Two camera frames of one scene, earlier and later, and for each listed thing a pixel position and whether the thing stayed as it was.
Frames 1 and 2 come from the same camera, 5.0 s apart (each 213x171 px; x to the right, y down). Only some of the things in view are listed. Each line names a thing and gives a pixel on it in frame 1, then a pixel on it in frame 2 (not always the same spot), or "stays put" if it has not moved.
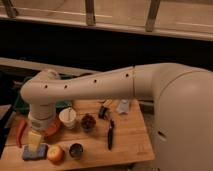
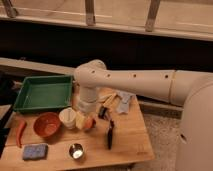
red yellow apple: x=55 y=155 → x=89 y=123
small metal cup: x=76 y=150 stays put
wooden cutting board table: x=106 y=131 stays put
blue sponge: x=40 y=154 stays put
